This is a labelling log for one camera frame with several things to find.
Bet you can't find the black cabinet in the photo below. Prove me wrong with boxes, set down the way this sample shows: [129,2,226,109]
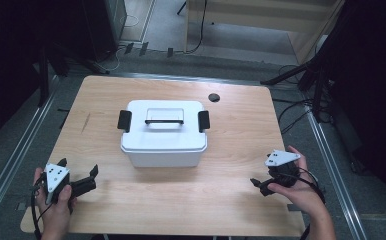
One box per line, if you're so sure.
[80,0,129,63]

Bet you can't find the white floor cable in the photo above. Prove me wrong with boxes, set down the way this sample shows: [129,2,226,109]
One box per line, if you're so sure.
[108,14,141,73]

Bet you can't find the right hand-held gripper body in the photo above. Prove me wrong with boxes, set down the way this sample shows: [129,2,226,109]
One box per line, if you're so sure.
[264,149,301,188]

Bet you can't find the right hand-held gripper cable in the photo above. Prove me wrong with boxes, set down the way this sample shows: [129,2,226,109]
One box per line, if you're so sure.
[275,166,327,240]

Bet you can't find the white lid with black clips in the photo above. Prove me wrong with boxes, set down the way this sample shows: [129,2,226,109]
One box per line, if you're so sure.
[117,99,211,154]

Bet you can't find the black hanging cable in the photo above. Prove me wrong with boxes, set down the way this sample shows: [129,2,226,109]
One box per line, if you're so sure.
[183,0,209,55]

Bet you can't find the black floor cables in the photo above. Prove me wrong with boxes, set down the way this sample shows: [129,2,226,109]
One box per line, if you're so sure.
[274,64,336,136]

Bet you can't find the person's right hand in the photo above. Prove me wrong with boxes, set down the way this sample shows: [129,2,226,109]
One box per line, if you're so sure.
[268,144,325,218]

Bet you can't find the black metal stand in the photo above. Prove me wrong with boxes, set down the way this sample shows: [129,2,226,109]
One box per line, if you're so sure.
[36,39,111,108]

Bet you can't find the metal floor rail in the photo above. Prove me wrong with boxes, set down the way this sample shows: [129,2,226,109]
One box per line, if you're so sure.
[303,105,369,240]
[0,75,61,228]

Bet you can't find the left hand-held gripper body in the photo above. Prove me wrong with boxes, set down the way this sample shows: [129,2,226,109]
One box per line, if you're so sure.
[43,162,71,205]

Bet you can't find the black tripod stand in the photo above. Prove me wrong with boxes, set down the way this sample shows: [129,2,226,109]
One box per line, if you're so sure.
[260,49,336,122]

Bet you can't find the left hand-held gripper cable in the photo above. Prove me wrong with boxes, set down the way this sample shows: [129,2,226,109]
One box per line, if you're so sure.
[29,173,54,240]

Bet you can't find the white plastic storage box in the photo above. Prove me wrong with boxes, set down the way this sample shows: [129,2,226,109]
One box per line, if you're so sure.
[123,145,206,168]

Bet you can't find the hand-held gripper cable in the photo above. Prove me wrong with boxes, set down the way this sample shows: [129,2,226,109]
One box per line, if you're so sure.
[275,166,327,240]
[29,173,54,240]

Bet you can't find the person's left hand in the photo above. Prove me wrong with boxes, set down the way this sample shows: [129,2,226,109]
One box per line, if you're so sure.
[32,167,78,229]

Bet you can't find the dark curtain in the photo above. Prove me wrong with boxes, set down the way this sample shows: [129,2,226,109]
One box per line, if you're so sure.
[324,0,386,219]
[0,0,85,152]

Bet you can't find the light wooden furniture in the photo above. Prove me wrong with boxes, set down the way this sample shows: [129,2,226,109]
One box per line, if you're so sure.
[183,0,345,65]

